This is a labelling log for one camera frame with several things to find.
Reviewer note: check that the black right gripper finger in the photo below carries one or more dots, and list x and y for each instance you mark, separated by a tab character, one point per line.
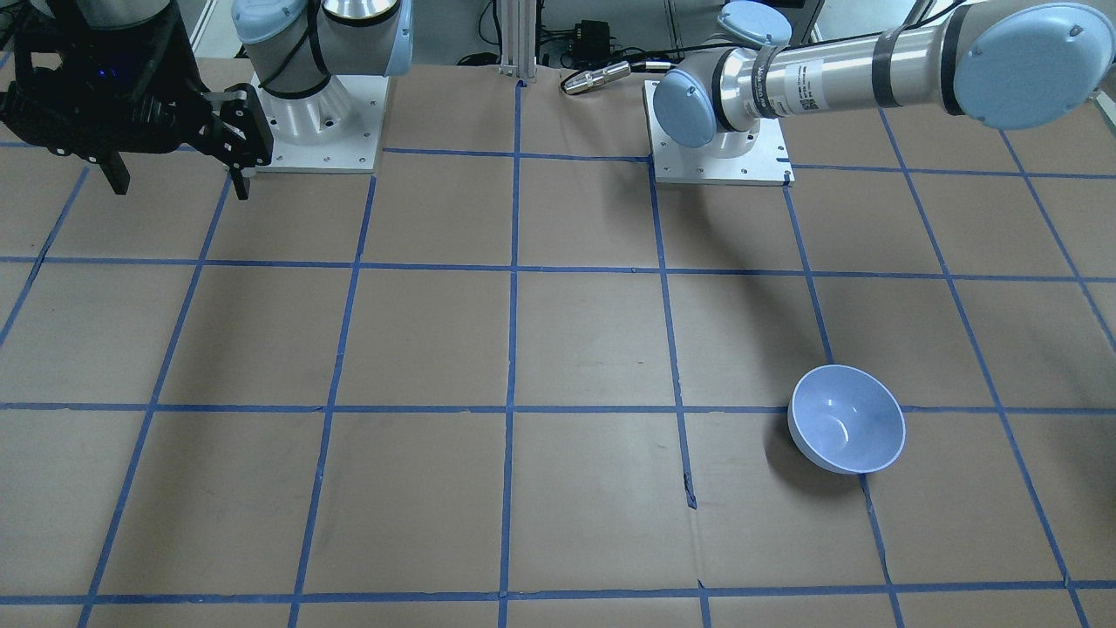
239	134
113	167

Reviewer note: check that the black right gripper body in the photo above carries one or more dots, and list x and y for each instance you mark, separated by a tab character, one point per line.
228	131

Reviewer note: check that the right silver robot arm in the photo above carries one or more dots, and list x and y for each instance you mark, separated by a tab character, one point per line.
293	45

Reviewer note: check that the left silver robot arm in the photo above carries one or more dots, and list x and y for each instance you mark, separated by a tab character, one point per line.
1009	65

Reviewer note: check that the blue bowl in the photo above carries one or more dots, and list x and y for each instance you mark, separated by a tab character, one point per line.
846	421

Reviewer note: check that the silver cylindrical tool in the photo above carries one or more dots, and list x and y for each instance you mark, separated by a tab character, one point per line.
590	79

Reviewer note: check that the black power adapter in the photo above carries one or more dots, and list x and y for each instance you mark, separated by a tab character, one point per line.
590	41

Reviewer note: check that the brown paper table cover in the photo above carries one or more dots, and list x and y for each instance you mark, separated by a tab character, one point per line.
510	380

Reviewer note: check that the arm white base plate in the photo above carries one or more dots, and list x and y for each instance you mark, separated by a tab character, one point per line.
756	158
340	144

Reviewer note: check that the aluminium frame post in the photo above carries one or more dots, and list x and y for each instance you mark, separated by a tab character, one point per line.
518	39

